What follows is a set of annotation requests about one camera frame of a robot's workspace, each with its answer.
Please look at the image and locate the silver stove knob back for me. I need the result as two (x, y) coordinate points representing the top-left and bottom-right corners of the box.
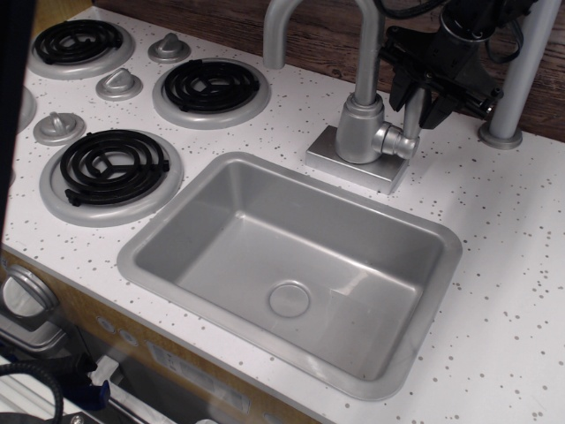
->
(147, 33), (191, 64)

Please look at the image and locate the grey sink basin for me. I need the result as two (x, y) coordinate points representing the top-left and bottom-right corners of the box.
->
(117, 152), (463, 401)

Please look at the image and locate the black braided cable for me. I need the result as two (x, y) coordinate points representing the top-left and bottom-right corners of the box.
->
(378, 0), (447, 21)

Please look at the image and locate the black cable lower left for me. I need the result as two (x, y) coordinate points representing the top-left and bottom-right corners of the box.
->
(0, 360), (67, 424)

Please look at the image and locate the round sink drain plug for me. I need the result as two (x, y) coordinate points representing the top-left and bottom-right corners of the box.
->
(268, 281), (311, 318)

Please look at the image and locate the silver stove knob middle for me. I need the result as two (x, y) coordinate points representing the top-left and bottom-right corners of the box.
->
(95, 68), (143, 102)

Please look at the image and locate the grey vertical pole with base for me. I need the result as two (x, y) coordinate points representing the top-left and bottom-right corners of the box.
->
(478, 0), (561, 150)

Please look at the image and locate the silver stove knob front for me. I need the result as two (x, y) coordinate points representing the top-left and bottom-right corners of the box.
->
(33, 112), (86, 147)

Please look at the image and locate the back left coil burner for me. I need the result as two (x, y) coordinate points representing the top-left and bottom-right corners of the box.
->
(27, 19), (135, 80)

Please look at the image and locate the silver faucet with base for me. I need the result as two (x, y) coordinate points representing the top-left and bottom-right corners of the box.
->
(263, 0), (414, 195)

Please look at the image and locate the left edge coil burner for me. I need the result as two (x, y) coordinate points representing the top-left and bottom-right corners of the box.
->
(18, 87), (36, 133)

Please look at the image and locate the silver faucet lever handle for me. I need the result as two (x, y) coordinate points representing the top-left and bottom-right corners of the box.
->
(372, 87), (430, 160)

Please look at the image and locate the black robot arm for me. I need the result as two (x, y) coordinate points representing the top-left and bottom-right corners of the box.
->
(380, 1), (533, 129)

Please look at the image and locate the silver stove knob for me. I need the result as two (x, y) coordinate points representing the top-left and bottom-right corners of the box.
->
(147, 33), (191, 64)
(33, 112), (86, 147)
(95, 68), (143, 102)

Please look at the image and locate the silver oven dial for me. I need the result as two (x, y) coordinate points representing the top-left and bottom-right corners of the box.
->
(1, 265), (58, 330)

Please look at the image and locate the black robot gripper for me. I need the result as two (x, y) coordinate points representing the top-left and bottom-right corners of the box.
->
(380, 25), (503, 129)

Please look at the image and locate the back right coil burner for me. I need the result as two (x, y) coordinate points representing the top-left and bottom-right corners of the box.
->
(152, 58), (270, 130)

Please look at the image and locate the silver oven door handle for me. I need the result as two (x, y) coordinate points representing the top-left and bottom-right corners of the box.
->
(1, 315), (68, 355)

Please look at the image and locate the front right coil burner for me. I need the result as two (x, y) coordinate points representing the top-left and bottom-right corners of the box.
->
(40, 129), (184, 228)

